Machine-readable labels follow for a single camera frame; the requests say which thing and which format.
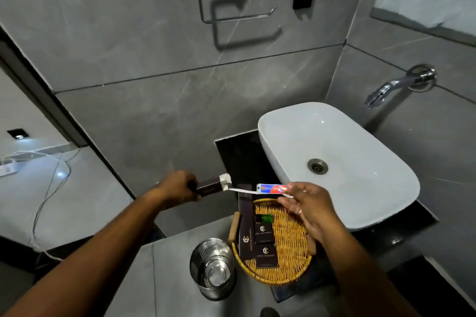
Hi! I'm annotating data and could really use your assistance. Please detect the person's right hand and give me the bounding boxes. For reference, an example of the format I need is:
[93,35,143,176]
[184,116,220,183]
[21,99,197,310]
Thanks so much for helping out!
[277,182,336,244]

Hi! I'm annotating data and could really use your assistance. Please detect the person's left hand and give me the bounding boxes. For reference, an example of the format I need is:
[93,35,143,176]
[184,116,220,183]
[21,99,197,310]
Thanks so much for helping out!
[152,171,202,212]

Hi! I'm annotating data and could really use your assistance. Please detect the dark brown toothbrush box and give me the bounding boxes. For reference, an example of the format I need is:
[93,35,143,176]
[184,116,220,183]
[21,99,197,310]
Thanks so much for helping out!
[189,173,233,197]

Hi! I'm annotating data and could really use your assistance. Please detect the small toothpaste tube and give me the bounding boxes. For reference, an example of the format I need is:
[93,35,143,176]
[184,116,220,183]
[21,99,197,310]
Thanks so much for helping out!
[257,183,291,195]

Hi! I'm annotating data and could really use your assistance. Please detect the white toothbrush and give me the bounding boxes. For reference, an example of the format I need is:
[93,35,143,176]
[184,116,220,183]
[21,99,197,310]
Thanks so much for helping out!
[222,187,294,199]

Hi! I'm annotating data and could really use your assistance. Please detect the person's right forearm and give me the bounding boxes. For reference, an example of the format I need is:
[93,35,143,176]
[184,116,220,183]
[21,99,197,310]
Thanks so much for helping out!
[315,225,421,317]

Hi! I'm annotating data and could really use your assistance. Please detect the person's left forearm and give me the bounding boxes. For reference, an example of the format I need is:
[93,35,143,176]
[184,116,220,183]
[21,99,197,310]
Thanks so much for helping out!
[0,188,164,317]

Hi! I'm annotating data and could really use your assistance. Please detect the chrome sink drain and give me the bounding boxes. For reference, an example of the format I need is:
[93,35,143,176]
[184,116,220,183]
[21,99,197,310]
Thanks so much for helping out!
[307,158,329,175]

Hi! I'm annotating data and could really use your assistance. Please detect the white ceramic sink basin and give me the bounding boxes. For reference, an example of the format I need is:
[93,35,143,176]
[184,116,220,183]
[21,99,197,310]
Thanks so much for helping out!
[257,102,421,232]

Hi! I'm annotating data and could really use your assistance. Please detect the small dark amenity box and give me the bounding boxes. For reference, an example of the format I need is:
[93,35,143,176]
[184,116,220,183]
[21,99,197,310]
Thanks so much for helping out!
[254,216,276,245]
[255,243,279,269]

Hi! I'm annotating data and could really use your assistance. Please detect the long dark amenity box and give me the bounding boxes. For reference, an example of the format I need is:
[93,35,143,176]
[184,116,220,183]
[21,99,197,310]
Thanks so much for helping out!
[237,185,258,261]

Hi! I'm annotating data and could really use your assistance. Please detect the round wicker basket tray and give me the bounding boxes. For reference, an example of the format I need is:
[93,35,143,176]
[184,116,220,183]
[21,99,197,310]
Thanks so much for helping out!
[228,198,317,287]

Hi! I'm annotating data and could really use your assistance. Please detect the steel waste bin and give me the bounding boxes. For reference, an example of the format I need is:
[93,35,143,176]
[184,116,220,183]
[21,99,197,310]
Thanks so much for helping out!
[189,238,237,302]

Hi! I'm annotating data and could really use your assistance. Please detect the chrome wall faucet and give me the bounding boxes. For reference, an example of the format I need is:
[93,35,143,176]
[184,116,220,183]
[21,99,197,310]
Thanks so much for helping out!
[364,64,438,109]

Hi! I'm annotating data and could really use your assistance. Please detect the white cable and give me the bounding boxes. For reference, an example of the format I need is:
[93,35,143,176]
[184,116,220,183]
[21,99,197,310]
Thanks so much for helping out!
[3,147,82,262]

